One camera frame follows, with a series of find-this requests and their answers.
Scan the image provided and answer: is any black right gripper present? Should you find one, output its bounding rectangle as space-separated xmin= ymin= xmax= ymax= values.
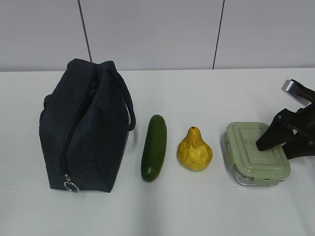
xmin=256 ymin=103 xmax=315 ymax=160

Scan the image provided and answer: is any green lid food container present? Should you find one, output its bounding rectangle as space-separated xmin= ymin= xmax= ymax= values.
xmin=223 ymin=122 xmax=291 ymax=186

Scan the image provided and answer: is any green cucumber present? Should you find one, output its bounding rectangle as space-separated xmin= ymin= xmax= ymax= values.
xmin=141 ymin=115 xmax=167 ymax=182

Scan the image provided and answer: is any dark navy lunch bag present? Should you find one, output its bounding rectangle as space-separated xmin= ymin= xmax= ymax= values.
xmin=39 ymin=59 xmax=136 ymax=192

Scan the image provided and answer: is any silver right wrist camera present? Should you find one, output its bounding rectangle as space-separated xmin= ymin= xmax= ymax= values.
xmin=282 ymin=80 xmax=315 ymax=107

